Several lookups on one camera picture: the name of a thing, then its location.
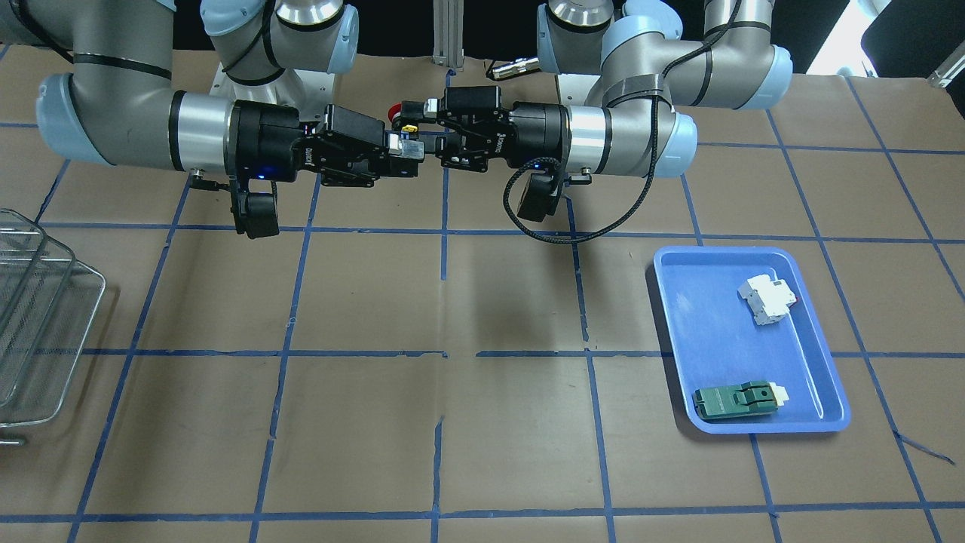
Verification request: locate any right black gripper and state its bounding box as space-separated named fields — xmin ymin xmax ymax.
xmin=226 ymin=100 xmax=424 ymax=188

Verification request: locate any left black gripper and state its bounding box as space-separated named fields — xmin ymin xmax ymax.
xmin=421 ymin=86 xmax=569 ymax=173

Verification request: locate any red emergency stop button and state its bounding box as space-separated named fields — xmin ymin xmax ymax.
xmin=388 ymin=100 xmax=425 ymax=139

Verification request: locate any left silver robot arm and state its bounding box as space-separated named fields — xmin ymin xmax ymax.
xmin=412 ymin=1 xmax=793 ymax=178

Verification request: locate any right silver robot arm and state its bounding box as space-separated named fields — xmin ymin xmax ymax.
xmin=2 ymin=1 xmax=424 ymax=186

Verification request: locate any blue plastic tray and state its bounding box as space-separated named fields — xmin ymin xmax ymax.
xmin=654 ymin=245 xmax=851 ymax=435

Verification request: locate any white circuit breaker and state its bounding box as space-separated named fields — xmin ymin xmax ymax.
xmin=737 ymin=275 xmax=798 ymax=326

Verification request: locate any green terminal block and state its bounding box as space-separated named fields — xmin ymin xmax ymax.
xmin=691 ymin=381 xmax=789 ymax=422

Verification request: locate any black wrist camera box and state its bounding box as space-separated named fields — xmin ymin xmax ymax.
xmin=516 ymin=171 xmax=562 ymax=222

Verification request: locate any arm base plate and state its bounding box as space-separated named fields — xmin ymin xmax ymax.
xmin=210 ymin=66 xmax=340 ymax=121
xmin=556 ymin=73 xmax=600 ymax=108

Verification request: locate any aluminium frame post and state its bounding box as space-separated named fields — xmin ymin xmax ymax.
xmin=431 ymin=0 xmax=464 ymax=72

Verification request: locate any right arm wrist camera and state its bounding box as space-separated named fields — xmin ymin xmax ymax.
xmin=228 ymin=176 xmax=280 ymax=238

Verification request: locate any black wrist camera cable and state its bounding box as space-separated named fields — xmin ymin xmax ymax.
xmin=501 ymin=0 xmax=747 ymax=246

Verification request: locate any wire mesh shelf rack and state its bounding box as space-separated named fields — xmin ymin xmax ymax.
xmin=1 ymin=207 xmax=106 ymax=447

